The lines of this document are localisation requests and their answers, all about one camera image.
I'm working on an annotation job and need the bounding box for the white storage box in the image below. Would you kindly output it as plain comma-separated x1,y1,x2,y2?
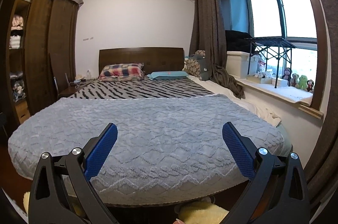
226,51,259,79

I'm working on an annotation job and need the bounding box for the brown curtain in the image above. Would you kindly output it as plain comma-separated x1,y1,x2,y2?
189,0,245,99

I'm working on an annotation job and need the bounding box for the black monkey plush toy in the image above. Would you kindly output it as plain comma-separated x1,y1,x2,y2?
281,67,292,86

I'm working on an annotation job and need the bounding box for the black folding table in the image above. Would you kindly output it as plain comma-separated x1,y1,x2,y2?
249,37,296,88

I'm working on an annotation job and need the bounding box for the light blue pillow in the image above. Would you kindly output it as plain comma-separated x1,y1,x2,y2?
147,71,188,81

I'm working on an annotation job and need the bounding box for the yellow fluffy slipper left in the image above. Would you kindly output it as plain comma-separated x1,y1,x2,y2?
23,191,83,216

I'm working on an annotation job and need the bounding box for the dark wooden headboard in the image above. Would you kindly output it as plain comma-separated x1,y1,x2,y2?
98,47,184,75

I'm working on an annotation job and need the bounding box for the wooden nightstand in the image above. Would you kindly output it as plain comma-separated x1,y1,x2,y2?
57,79,96,99

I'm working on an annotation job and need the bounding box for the brown patterned cushion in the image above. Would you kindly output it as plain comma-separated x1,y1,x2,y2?
183,50,210,81

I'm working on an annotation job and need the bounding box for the black white striped bedspread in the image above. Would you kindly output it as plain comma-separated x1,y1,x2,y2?
71,78,212,100

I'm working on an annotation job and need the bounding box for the red blue plaid pillow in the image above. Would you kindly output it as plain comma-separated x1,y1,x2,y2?
98,63,144,82

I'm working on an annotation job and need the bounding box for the green frog plush toy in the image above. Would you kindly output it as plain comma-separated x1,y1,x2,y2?
298,75,308,91

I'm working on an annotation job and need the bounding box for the black clothes pile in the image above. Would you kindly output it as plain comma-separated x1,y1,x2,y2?
225,30,256,53

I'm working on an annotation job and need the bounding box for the yellow fluffy slipper right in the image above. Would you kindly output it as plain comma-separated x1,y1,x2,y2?
174,201,229,224

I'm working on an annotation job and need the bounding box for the dark wooden wardrobe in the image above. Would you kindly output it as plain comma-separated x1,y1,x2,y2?
1,0,80,134

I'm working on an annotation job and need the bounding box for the grey textured plush blanket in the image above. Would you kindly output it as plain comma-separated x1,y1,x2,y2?
8,94,292,206

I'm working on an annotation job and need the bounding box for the yellow fluffy slipper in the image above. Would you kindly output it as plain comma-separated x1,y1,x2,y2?
174,201,229,224
23,191,83,216

